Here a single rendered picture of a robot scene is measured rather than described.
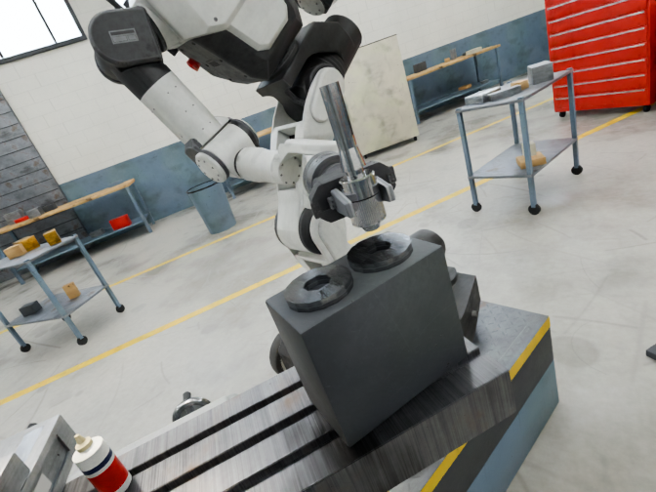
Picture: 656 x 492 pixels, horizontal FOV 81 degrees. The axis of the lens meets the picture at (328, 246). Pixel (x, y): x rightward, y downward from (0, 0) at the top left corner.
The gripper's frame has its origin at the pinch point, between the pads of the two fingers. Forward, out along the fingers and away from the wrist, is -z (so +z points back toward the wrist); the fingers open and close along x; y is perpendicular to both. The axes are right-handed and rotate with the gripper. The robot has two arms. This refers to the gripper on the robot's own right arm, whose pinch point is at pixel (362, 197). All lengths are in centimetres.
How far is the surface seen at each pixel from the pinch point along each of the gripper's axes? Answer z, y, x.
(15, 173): 716, -38, -363
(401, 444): -11.4, 29.1, -7.7
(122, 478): 1, 26, -45
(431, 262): -5.1, 10.0, 4.9
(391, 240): 0.2, 7.4, 2.2
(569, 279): 103, 119, 123
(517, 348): 40, 78, 45
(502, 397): -10.1, 31.3, 7.9
